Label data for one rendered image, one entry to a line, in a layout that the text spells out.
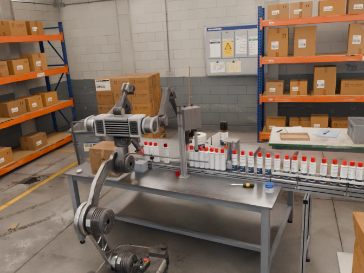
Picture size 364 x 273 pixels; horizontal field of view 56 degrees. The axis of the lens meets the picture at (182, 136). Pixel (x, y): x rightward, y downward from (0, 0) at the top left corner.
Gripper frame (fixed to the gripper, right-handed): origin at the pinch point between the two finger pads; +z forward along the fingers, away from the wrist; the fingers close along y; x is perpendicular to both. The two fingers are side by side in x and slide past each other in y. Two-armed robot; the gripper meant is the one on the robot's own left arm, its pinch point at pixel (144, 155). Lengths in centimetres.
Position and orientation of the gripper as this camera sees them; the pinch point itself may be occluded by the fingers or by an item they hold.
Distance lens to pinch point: 351.7
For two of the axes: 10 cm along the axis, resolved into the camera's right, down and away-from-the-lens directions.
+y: 4.5, -2.7, 8.5
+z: 6.1, 7.9, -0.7
